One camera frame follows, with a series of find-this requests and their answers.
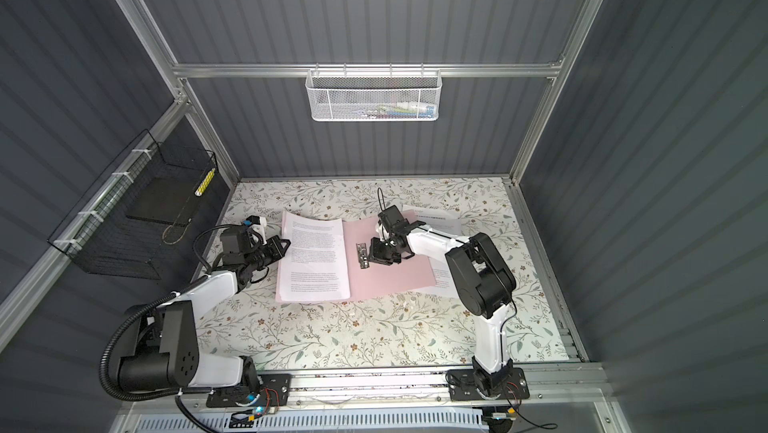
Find white ventilated grille strip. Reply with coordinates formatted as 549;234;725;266
134;407;490;433

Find white sheet with XDOF header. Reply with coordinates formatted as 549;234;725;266
407;206;463;299

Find white printed paper sheet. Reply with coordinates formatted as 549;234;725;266
276;211;351;303

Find silver folder clip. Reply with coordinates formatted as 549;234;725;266
356;243;370;269

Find floral patterned table mat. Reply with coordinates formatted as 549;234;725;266
197;177;574;370

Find aluminium frame corner post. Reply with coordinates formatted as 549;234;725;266
509;0;605;186

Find white wire mesh basket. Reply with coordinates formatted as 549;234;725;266
305;74;443;122

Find black wire wall basket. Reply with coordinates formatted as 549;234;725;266
48;135;218;281

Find black pad in basket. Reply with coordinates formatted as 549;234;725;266
126;178;202;226

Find black corrugated cable conduit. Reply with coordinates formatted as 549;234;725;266
98;224;241;433

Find pens in white basket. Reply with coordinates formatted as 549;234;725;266
351;101;438;120

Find pink file folder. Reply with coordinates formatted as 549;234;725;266
274;210;438;305

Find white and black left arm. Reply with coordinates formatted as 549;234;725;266
98;217;291;401

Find aluminium horizontal back bar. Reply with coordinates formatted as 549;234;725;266
172;63;561;78

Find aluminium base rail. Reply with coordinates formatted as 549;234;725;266
119;362;613;410

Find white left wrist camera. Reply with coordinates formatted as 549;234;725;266
242;215;267;237

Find yellow marker pen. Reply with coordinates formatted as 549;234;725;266
194;167;217;197

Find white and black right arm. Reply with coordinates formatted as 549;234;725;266
369;206;517;398

